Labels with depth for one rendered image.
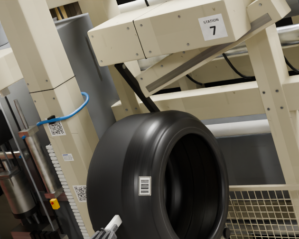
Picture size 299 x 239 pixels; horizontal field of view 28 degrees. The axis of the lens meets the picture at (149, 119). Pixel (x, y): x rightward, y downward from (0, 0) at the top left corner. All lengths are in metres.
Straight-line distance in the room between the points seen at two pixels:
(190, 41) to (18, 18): 0.61
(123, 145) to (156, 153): 0.12
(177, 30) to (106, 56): 0.35
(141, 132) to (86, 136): 0.33
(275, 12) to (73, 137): 0.85
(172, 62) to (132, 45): 0.20
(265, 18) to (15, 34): 0.88
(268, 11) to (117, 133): 0.66
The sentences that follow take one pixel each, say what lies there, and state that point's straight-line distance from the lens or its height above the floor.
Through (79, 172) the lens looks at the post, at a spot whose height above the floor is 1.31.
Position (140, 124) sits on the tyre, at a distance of 2.04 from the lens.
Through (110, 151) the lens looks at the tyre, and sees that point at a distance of 2.02.
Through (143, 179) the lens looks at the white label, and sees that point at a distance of 1.90.
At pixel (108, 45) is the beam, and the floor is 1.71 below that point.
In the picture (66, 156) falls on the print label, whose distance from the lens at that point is 2.27.
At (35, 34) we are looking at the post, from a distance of 2.14.
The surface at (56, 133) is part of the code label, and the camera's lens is 2.25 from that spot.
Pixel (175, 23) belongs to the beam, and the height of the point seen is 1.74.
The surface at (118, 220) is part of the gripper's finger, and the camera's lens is 1.95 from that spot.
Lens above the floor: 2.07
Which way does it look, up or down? 17 degrees down
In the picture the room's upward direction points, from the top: 19 degrees counter-clockwise
